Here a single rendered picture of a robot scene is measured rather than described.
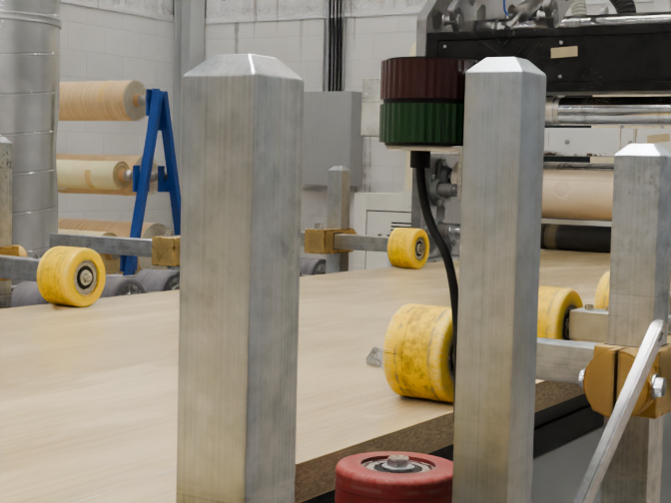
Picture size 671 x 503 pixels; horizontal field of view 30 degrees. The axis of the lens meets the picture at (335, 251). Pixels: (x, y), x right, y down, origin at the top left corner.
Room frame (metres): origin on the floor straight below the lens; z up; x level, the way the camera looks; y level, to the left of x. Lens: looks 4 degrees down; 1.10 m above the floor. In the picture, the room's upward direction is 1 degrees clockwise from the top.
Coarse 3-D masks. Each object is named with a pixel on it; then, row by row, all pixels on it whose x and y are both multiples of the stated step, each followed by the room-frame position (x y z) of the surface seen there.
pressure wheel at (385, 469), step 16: (336, 464) 0.79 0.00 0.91; (352, 464) 0.79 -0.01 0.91; (368, 464) 0.80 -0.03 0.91; (384, 464) 0.79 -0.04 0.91; (400, 464) 0.79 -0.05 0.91; (416, 464) 0.80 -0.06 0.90; (432, 464) 0.80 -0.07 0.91; (448, 464) 0.79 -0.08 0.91; (336, 480) 0.78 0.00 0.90; (352, 480) 0.77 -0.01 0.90; (368, 480) 0.76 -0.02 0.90; (384, 480) 0.75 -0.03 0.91; (400, 480) 0.75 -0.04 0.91; (416, 480) 0.76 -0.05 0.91; (432, 480) 0.76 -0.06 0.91; (448, 480) 0.77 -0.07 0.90; (336, 496) 0.78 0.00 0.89; (352, 496) 0.77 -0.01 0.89; (368, 496) 0.76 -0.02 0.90; (384, 496) 0.75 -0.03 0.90; (400, 496) 0.75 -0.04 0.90; (416, 496) 0.75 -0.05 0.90; (432, 496) 0.76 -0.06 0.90; (448, 496) 0.77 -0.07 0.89
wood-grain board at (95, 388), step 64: (576, 256) 2.96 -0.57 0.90; (0, 320) 1.51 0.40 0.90; (64, 320) 1.53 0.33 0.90; (128, 320) 1.54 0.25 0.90; (320, 320) 1.59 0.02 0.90; (384, 320) 1.61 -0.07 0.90; (0, 384) 1.08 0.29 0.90; (64, 384) 1.09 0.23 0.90; (128, 384) 1.09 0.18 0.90; (320, 384) 1.12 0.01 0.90; (384, 384) 1.13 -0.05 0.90; (576, 384) 1.24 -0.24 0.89; (0, 448) 0.84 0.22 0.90; (64, 448) 0.84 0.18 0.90; (128, 448) 0.85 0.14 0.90; (320, 448) 0.86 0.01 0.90; (384, 448) 0.91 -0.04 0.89
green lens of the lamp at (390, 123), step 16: (384, 112) 0.73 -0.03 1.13; (400, 112) 0.72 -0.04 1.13; (416, 112) 0.71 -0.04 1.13; (432, 112) 0.71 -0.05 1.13; (448, 112) 0.71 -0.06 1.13; (384, 128) 0.73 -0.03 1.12; (400, 128) 0.72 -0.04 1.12; (416, 128) 0.71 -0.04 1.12; (432, 128) 0.71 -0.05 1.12; (448, 128) 0.71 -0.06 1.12
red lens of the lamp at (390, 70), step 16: (384, 64) 0.73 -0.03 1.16; (400, 64) 0.72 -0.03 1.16; (416, 64) 0.71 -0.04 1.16; (432, 64) 0.71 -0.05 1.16; (448, 64) 0.71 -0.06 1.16; (464, 64) 0.71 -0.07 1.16; (384, 80) 0.73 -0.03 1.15; (400, 80) 0.72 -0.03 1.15; (416, 80) 0.71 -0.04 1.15; (432, 80) 0.71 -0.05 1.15; (448, 80) 0.71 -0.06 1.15; (464, 80) 0.71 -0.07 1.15; (384, 96) 0.73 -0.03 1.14; (400, 96) 0.72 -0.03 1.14; (416, 96) 0.71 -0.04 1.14; (432, 96) 0.71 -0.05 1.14; (448, 96) 0.71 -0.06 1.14
